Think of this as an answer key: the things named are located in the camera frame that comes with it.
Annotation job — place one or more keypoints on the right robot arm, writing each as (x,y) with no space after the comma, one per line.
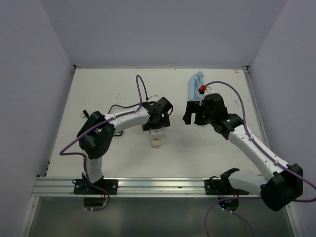
(279,183)

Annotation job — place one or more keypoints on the beige power strip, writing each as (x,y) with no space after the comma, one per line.
(155,143)

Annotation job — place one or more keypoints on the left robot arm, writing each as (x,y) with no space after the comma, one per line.
(98,131)

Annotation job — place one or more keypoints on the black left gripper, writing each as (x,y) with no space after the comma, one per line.
(164,122)

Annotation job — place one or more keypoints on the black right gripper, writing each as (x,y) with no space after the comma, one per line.
(193,107)

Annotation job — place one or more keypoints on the white charger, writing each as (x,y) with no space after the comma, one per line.
(156,134)

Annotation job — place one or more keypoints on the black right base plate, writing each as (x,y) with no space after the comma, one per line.
(221,187)

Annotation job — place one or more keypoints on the aluminium front rail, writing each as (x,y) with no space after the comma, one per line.
(149,187)

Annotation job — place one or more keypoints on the aluminium right side rail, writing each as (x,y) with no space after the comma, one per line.
(255,105)

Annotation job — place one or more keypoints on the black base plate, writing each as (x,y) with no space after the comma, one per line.
(82,187)
(221,187)

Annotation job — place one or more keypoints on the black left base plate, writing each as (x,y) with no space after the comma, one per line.
(82,187)

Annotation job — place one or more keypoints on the aluminium rail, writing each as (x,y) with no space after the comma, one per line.
(149,187)
(255,105)

